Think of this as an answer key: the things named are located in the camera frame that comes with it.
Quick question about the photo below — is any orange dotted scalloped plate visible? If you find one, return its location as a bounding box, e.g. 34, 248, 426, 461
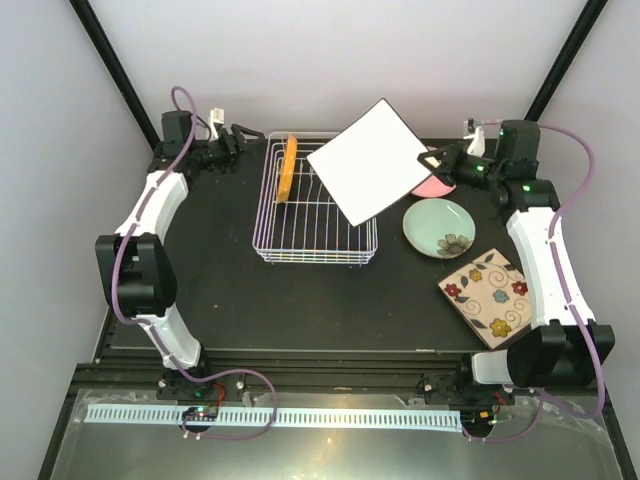
276, 134, 297, 204

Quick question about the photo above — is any white square plate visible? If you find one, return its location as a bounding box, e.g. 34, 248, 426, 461
308, 98, 431, 227

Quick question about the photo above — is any white wire dish rack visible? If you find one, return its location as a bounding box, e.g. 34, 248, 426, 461
252, 131, 378, 266

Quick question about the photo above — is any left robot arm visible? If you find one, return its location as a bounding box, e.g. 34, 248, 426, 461
95, 110, 265, 399

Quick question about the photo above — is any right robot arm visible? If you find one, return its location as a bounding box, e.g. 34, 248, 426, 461
417, 120, 615, 403

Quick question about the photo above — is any pink round plate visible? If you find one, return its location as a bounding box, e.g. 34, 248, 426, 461
411, 176, 456, 198

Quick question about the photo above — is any green floral plate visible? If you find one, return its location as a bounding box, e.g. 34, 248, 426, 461
402, 198, 476, 259

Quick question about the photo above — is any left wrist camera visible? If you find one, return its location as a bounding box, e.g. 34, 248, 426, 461
208, 108, 225, 141

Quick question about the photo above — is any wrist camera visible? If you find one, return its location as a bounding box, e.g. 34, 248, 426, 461
463, 118, 486, 157
208, 108, 225, 141

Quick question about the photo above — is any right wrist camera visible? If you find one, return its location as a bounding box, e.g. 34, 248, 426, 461
463, 118, 486, 157

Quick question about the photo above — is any left black frame post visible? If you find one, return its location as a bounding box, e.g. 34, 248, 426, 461
69, 0, 160, 149

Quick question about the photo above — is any black frame post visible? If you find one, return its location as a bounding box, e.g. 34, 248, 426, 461
524, 0, 609, 122
69, 0, 160, 149

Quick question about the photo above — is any right black frame post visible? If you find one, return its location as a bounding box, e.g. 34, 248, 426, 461
524, 0, 609, 122

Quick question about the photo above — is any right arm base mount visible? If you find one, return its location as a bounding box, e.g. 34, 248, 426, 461
415, 370, 515, 407

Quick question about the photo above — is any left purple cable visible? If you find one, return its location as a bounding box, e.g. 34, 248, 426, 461
110, 85, 279, 442

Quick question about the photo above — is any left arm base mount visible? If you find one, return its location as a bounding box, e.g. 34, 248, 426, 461
156, 369, 247, 404

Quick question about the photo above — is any white slotted cable duct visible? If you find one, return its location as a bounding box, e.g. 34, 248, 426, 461
84, 404, 462, 433

